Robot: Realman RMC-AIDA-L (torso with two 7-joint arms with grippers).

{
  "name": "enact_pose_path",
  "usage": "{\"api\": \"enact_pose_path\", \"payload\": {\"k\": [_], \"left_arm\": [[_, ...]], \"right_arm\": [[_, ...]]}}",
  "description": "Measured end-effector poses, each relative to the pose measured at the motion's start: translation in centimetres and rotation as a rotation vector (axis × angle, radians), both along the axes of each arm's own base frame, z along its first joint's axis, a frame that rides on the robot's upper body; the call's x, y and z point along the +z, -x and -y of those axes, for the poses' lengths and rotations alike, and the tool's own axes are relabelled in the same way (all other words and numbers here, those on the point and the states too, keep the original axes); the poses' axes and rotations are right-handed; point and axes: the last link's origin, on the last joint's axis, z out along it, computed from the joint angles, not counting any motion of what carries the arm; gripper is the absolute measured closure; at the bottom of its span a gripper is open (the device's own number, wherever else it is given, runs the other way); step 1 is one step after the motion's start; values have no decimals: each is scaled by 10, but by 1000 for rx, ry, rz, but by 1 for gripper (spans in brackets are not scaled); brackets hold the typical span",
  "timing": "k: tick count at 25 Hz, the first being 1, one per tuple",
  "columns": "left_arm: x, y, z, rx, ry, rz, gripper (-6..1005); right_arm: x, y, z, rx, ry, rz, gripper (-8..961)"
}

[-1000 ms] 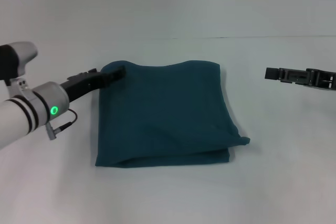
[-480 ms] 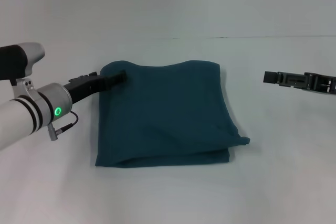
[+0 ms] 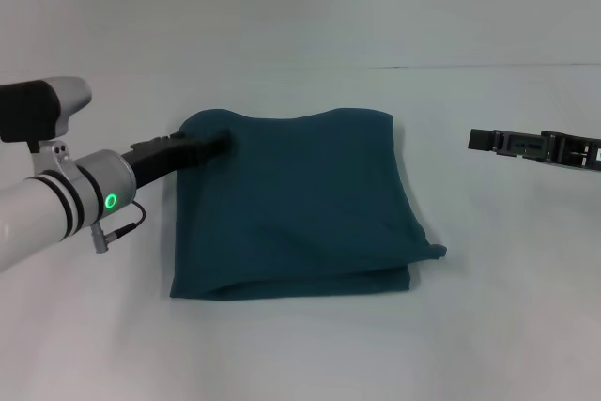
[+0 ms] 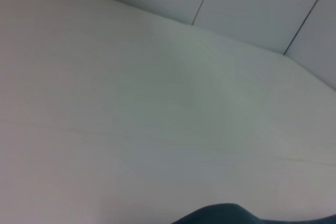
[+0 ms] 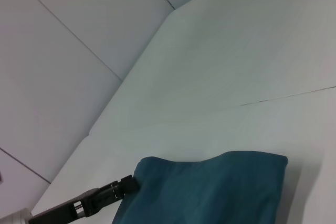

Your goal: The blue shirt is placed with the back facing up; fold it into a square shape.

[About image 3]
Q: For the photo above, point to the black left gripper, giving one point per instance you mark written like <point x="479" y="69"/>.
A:
<point x="159" y="159"/>

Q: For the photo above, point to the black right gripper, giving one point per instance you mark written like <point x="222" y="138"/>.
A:
<point x="573" y="152"/>

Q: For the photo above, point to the teal blue shirt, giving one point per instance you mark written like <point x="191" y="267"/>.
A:
<point x="305" y="208"/>

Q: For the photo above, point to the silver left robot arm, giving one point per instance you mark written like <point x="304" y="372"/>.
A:
<point x="56" y="204"/>

